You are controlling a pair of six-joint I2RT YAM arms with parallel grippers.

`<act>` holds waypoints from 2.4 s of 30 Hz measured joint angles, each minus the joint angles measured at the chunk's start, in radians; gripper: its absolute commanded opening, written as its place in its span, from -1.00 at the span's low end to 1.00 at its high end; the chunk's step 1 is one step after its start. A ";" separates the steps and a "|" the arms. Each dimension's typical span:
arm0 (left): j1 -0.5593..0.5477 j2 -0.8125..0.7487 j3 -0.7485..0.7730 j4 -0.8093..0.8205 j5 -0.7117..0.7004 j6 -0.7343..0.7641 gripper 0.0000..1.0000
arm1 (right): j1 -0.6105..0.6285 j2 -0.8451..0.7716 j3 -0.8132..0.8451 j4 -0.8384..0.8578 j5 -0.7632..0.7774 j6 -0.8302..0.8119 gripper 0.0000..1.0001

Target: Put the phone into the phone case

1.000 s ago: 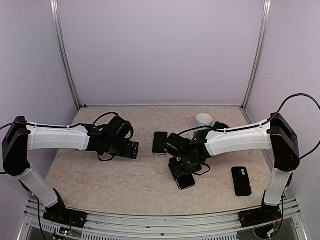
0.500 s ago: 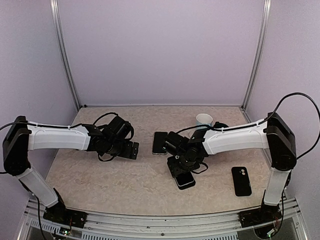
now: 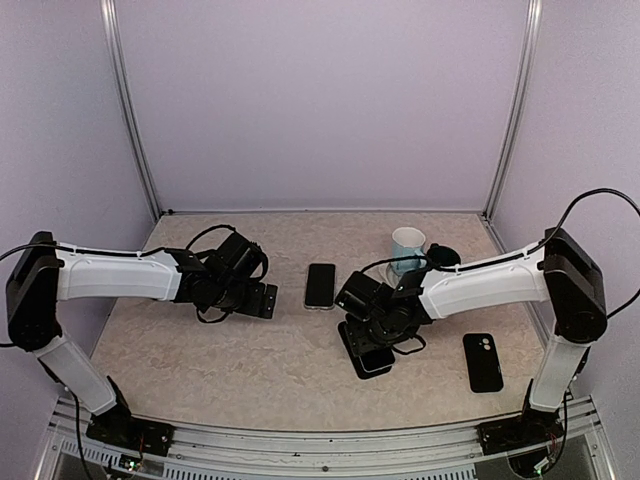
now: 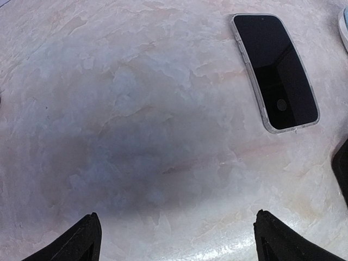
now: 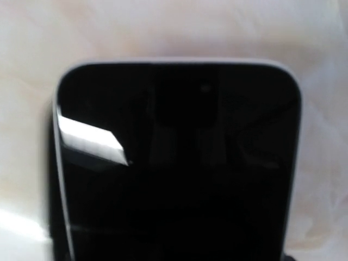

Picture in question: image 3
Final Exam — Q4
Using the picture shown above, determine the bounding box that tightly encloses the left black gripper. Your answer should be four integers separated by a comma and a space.
213, 279, 278, 318

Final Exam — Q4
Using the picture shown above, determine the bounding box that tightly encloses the white saucer plate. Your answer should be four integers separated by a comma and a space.
376, 263, 400, 288

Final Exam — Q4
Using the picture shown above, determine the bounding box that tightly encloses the right aluminium corner post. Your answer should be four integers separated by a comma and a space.
483, 0, 543, 223

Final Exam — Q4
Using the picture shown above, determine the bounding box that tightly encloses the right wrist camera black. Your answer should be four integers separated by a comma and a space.
334, 271, 394, 322

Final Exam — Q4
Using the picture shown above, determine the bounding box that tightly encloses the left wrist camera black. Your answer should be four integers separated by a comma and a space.
205, 233, 269, 284

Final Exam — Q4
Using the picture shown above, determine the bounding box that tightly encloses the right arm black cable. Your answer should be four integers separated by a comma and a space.
529, 187, 640, 321

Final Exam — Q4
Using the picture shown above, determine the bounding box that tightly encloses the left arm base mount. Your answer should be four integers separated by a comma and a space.
86, 403, 175, 457

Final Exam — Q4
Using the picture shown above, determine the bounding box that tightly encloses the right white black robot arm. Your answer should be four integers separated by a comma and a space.
335, 227, 608, 444

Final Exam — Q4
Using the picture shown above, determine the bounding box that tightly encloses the black smartphone white edge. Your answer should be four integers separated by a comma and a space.
303, 263, 337, 311

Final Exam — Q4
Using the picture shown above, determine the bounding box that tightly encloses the aluminium front rail frame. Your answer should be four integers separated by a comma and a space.
33, 397, 620, 479

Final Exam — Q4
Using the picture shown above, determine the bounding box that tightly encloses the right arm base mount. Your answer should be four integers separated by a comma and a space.
477, 411, 564, 455

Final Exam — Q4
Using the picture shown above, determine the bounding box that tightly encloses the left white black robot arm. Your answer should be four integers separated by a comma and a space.
5, 231, 278, 445

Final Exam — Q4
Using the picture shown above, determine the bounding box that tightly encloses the left aluminium corner post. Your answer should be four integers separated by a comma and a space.
100, 0, 162, 222

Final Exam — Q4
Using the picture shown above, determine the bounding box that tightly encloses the white blue mug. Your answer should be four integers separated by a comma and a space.
391, 227, 426, 276

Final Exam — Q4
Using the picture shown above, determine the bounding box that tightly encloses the black phone case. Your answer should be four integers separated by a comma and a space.
463, 333, 504, 394
351, 348, 395, 380

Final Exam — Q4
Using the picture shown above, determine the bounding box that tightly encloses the aluminium corner post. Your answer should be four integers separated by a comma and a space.
483, 0, 543, 223
100, 0, 162, 222

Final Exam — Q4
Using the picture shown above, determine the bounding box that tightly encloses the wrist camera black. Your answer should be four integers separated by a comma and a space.
334, 271, 394, 322
205, 233, 269, 284

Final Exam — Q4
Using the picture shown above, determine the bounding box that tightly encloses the dark green mug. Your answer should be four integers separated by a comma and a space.
426, 243, 461, 267

